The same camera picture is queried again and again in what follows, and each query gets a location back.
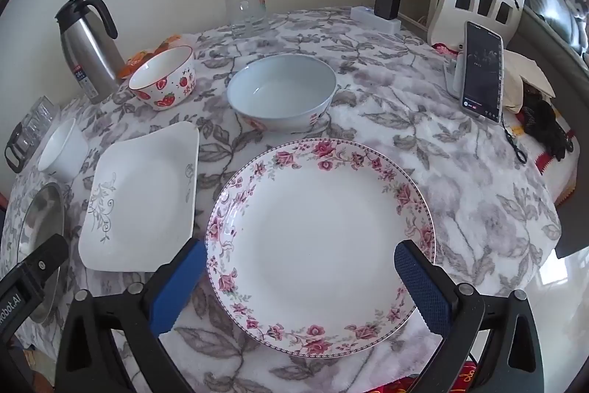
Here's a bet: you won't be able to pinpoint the large pale blue bowl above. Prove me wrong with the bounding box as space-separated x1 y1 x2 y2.
226 54 338 134

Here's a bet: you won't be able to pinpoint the stainless steel basin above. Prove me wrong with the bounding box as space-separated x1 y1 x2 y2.
16 183 65 324

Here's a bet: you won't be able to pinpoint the beige cloth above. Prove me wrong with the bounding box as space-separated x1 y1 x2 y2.
504 50 555 113

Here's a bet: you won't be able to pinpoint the black smartphone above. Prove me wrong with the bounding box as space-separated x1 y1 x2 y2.
460 20 505 125

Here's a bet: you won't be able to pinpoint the plush toy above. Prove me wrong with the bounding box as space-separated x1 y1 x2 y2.
564 0 589 53

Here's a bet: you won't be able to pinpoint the glass teapot with black handle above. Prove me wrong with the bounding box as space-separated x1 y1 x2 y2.
4 119 42 173

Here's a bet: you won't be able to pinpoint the black knit gloves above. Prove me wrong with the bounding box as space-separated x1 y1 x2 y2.
522 91 576 161

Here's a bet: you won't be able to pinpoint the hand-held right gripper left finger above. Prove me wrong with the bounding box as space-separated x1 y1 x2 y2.
54 238 209 393

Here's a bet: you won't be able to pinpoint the red and white crocheted mat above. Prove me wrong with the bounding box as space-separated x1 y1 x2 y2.
515 108 578 205

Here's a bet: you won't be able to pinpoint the grey sofa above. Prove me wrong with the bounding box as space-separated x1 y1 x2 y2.
520 0 589 67

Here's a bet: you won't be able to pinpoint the small glass cup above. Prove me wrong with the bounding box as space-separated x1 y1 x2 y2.
39 95 61 129
21 98 49 133

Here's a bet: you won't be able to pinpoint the black charger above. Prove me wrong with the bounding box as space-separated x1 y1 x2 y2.
374 0 401 20

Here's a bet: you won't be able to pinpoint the white phone stand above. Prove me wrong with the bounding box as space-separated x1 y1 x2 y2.
442 48 466 97

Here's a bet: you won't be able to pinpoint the clear glass mug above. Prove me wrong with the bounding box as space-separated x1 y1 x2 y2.
223 0 268 38

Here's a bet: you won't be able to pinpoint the grey floral tablecloth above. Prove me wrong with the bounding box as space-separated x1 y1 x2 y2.
0 8 578 393

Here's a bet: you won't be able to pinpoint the round floral rim plate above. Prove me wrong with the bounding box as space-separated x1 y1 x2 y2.
205 138 436 358

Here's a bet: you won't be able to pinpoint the stainless steel thermos jug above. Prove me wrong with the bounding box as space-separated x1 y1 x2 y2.
54 0 127 105

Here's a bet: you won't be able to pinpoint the square white plate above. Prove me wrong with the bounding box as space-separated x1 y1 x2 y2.
77 120 201 273

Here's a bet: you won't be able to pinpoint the thin black cord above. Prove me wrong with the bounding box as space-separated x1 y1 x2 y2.
501 112 528 164

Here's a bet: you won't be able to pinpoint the white power strip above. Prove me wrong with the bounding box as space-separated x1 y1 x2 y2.
350 6 402 35

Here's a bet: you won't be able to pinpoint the small white bowl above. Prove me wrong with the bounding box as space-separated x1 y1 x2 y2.
37 117 89 182

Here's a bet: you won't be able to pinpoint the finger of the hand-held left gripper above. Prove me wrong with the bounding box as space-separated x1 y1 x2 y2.
21 234 69 284

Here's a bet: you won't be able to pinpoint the strawberry print bowl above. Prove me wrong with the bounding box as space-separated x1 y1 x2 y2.
128 45 197 112

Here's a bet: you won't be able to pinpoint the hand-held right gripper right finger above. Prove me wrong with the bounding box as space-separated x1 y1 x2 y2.
393 239 553 393

